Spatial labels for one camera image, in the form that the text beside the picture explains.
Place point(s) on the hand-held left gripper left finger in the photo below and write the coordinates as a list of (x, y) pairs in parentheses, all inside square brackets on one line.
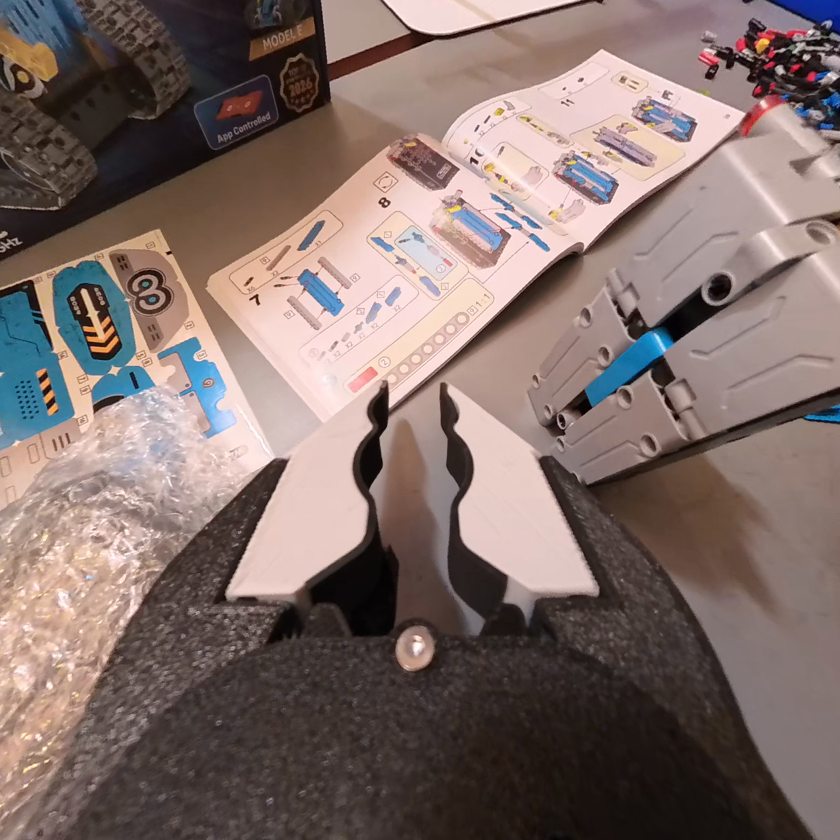
[(308, 518)]

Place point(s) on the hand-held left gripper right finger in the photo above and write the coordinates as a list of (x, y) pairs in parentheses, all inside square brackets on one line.
[(518, 518)]

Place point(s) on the partly built toy brick model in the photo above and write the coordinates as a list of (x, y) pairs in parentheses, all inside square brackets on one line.
[(722, 361)]

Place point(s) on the clear bubble wrap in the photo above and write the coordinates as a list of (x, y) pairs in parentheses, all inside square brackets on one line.
[(85, 525)]

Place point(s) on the open instruction booklet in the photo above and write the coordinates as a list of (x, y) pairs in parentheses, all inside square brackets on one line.
[(394, 262)]

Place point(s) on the blue sticker sheet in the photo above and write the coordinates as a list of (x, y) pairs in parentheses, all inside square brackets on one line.
[(98, 315)]

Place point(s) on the dark toy product box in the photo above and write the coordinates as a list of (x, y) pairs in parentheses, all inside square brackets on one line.
[(164, 65)]

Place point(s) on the white lamp stand base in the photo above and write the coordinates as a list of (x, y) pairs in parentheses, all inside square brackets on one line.
[(472, 13)]

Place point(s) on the scatter of small pins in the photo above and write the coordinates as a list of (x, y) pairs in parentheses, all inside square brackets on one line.
[(787, 59)]

